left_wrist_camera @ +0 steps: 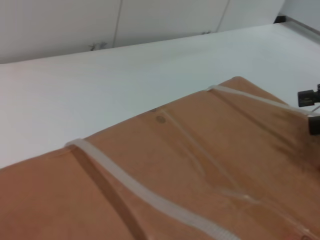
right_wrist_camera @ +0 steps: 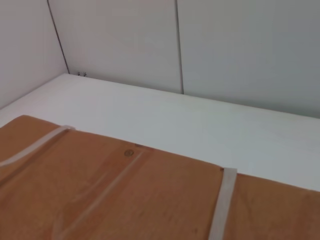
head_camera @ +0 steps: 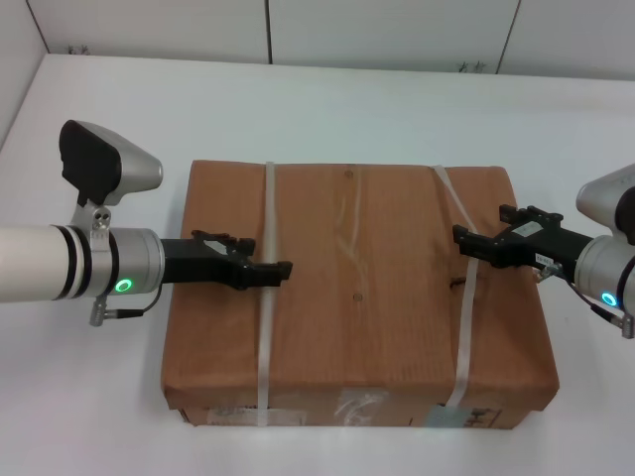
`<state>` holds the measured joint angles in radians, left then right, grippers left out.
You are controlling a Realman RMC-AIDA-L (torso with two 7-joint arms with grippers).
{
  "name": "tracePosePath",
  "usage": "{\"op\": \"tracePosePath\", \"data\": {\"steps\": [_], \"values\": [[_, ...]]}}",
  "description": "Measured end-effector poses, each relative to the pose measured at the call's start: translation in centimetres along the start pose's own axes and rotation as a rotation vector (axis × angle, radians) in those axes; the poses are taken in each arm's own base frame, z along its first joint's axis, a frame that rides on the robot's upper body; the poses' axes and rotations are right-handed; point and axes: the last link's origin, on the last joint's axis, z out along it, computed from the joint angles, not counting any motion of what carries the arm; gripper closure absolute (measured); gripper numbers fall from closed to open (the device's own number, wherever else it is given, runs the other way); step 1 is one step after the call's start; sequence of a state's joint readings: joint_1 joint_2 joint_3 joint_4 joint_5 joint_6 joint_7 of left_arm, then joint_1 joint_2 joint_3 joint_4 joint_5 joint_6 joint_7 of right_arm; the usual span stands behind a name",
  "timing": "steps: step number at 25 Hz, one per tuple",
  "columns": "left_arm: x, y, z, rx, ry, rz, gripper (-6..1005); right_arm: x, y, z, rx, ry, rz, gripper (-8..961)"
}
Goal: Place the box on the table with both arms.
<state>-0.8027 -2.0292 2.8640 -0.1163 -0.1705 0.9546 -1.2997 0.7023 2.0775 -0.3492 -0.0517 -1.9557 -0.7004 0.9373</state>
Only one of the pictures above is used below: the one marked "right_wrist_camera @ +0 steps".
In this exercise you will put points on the brown cardboard box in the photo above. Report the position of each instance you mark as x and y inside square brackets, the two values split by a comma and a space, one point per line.
[155, 200]

